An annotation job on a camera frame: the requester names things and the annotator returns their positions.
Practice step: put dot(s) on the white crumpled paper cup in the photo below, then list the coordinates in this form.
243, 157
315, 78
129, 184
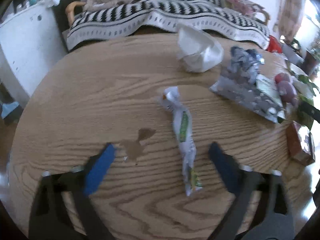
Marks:
198, 51

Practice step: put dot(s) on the black white striped sofa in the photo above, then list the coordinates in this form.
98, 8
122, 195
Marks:
123, 20

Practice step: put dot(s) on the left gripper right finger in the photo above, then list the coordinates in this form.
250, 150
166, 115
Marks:
273, 218

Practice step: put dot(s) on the beige plush on sofa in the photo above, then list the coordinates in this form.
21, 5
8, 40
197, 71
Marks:
96, 5

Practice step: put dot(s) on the yellow-green snack bag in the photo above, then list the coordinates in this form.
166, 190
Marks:
303, 118

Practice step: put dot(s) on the pink patterned cushion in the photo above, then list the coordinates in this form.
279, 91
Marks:
244, 7

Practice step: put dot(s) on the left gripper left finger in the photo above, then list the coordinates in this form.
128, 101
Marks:
49, 218

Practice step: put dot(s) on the red plastic bag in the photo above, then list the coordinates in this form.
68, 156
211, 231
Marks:
274, 45

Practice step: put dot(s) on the twisted white green wrapper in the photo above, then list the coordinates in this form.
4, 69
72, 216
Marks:
182, 128

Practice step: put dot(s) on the red snack box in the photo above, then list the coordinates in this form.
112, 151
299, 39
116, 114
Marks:
300, 143

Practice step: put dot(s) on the crumpled blue silver foil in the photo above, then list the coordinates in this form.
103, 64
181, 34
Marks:
244, 65

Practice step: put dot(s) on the white cabinet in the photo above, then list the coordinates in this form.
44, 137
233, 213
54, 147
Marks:
31, 44

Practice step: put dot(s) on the torn white green package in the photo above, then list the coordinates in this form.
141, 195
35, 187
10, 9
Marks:
304, 87

